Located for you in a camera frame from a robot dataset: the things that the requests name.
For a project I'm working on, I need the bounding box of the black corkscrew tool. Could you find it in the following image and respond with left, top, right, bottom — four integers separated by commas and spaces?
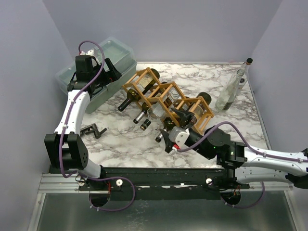
80, 123, 107, 139

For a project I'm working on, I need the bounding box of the purple cable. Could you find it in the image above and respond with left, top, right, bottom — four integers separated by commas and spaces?
177, 121, 308, 209
58, 40, 136, 212

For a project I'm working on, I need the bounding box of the tall clear glass bottle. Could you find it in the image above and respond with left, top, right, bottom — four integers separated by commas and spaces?
215, 69, 244, 111

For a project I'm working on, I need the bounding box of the green wine bottle brown label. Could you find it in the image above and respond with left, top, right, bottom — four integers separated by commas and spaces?
133, 89, 163, 124

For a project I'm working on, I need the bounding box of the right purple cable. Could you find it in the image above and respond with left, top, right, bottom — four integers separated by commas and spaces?
177, 121, 308, 209

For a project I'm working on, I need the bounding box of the dark green wine bottle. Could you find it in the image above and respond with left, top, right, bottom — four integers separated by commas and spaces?
118, 67, 160, 112

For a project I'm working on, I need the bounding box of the clear bottle black cap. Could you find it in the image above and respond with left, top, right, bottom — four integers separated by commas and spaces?
237, 58, 253, 94

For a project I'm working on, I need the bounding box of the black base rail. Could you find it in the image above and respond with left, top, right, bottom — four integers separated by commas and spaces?
79, 167, 248, 203

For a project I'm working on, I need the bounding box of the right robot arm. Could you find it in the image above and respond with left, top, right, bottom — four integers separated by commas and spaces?
160, 121, 308, 189

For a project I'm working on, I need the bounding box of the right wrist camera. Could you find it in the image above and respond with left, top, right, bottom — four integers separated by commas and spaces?
168, 127, 190, 149

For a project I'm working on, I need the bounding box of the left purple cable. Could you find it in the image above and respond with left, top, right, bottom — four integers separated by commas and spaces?
58, 40, 136, 212

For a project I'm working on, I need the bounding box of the clear square liquor bottle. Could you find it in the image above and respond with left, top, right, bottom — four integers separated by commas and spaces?
140, 87, 180, 131

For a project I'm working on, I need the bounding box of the translucent green storage box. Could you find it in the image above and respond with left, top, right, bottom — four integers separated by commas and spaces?
55, 37, 137, 114

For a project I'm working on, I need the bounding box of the wooden wine rack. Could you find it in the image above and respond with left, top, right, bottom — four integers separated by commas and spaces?
118, 67, 214, 134

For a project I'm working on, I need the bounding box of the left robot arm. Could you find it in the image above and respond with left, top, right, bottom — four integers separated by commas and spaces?
44, 54, 122, 190

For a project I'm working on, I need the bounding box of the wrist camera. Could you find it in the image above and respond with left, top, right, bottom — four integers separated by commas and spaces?
79, 49, 101, 66
168, 127, 190, 149

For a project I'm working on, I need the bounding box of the green bottle silver capsule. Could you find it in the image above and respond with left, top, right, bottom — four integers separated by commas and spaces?
185, 92, 214, 131

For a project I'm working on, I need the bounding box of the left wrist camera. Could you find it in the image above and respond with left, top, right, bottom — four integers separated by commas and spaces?
79, 49, 101, 66

